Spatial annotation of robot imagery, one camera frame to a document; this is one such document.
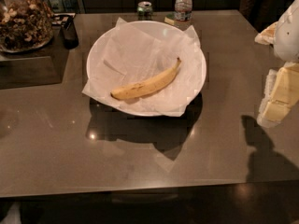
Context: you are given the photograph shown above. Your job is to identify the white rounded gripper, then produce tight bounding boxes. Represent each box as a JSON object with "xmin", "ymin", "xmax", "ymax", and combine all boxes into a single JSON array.
[{"xmin": 254, "ymin": 0, "xmax": 299, "ymax": 128}]

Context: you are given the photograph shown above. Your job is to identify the green aluminium can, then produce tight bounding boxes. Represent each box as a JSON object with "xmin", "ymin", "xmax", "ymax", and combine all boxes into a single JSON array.
[{"xmin": 137, "ymin": 1, "xmax": 153, "ymax": 17}]

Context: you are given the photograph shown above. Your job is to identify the white bowl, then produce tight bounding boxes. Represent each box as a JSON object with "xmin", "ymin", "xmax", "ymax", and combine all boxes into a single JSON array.
[{"xmin": 86, "ymin": 20, "xmax": 207, "ymax": 118}]

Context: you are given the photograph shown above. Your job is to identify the yellow banana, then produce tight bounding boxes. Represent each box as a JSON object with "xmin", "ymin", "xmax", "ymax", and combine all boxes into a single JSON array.
[{"xmin": 110, "ymin": 58, "xmax": 181, "ymax": 100}]

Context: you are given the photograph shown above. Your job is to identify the white paper liner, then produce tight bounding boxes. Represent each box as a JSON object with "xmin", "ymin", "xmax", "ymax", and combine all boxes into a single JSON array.
[{"xmin": 81, "ymin": 17, "xmax": 204, "ymax": 118}]

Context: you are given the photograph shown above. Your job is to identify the glass jar of nuts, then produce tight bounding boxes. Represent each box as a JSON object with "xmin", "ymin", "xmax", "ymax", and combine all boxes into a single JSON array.
[{"xmin": 0, "ymin": 0, "xmax": 53, "ymax": 53}]

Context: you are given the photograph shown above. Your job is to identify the small black box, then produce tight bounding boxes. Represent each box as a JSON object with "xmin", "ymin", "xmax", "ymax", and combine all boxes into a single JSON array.
[{"xmin": 61, "ymin": 16, "xmax": 78, "ymax": 49}]

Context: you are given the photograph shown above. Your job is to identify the dark wooden tray stand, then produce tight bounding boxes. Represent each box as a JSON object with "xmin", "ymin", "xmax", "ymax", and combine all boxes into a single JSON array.
[{"xmin": 0, "ymin": 27, "xmax": 69, "ymax": 90}]

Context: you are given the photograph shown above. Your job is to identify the clear plastic water bottle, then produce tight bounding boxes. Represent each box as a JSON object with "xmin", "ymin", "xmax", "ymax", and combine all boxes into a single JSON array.
[{"xmin": 175, "ymin": 0, "xmax": 192, "ymax": 22}]

